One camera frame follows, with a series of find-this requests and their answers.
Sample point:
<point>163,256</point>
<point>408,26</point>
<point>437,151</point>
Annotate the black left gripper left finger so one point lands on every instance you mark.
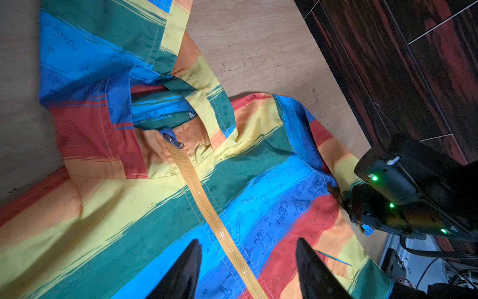
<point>180,282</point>

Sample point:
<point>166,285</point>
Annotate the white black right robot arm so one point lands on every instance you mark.
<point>409,188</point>

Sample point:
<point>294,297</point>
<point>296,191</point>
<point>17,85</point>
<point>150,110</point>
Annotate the rainbow striped zip jacket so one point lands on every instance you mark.
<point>155,156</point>

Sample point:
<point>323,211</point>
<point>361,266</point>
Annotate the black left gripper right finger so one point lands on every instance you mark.
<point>315,279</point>

